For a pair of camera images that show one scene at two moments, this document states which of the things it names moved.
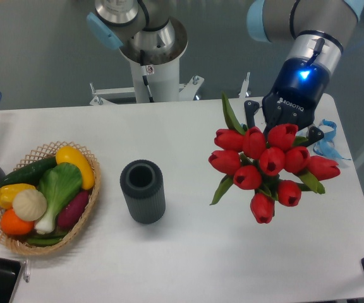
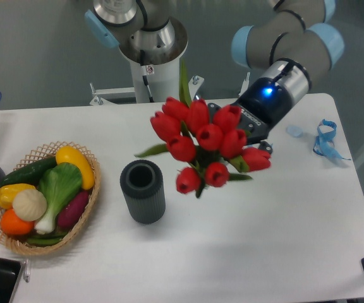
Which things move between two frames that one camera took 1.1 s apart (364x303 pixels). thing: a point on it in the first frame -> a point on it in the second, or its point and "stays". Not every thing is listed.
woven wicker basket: [46, 198] stays
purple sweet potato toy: [71, 213] stays
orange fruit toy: [12, 224] stays
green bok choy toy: [60, 184] stays
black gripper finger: [315, 135] -> [265, 146]
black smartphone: [1, 281] stays
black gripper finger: [251, 107] -> [212, 107]
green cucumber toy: [30, 175] stays
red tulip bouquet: [274, 162] -> [213, 141]
